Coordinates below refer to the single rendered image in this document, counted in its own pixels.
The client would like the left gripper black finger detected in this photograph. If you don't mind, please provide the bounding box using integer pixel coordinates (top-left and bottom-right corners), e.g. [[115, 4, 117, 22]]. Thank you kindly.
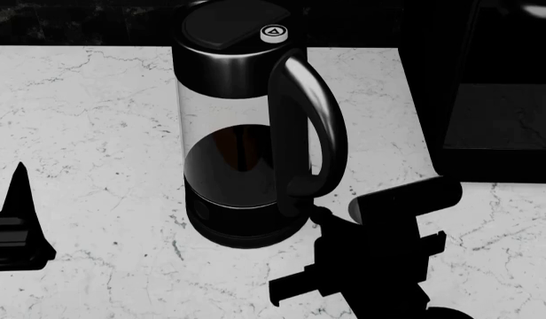
[[0, 160, 58, 264]]

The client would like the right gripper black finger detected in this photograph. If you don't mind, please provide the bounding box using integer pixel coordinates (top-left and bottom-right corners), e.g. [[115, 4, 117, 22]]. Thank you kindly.
[[311, 205, 345, 234]]

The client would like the black kettle power base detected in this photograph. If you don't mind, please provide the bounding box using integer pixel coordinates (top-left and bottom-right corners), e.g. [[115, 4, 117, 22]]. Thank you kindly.
[[187, 212, 310, 250]]

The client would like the black glass electric kettle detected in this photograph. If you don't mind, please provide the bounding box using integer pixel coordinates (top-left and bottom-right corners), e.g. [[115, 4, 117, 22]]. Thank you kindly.
[[172, 0, 349, 234]]

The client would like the white round lid button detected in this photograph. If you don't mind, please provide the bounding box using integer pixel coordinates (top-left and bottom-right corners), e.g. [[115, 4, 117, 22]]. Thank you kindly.
[[260, 24, 289, 44]]

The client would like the black countertop appliance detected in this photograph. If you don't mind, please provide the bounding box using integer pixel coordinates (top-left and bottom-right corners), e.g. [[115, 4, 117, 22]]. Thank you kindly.
[[440, 0, 546, 184]]

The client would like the black kettle switch lever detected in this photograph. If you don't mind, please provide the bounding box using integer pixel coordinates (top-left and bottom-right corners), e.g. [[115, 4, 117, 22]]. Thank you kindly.
[[285, 175, 322, 201]]

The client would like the black cylindrical gripper camera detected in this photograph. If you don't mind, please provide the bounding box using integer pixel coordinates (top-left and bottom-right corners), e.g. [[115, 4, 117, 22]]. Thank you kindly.
[[347, 175, 464, 231]]

